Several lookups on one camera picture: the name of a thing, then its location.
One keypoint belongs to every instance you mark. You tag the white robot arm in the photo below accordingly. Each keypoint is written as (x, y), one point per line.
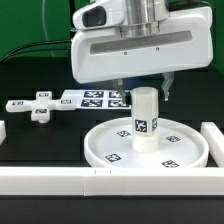
(119, 39)

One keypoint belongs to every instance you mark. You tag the white right fence bar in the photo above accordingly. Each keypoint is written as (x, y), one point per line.
(215, 139)

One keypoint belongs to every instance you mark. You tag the white fence bar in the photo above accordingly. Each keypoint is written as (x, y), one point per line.
(107, 182)
(2, 131)
(215, 139)

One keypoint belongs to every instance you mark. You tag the white left fence bar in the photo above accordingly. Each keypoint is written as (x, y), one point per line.
(2, 131)

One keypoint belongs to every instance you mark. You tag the white front fence bar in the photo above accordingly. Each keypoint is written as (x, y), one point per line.
(107, 182)

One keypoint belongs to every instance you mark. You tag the white round table top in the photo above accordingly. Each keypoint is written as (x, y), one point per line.
(119, 144)

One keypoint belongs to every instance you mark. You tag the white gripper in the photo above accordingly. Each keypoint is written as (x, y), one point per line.
(118, 39)

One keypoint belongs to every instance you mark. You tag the white cross-shaped table base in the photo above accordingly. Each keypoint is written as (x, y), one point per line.
(41, 107)

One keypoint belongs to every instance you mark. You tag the white marker sheet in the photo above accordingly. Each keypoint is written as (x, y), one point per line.
(95, 99)

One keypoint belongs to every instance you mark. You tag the black vertical cable connector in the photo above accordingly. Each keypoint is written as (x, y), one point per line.
(72, 10)

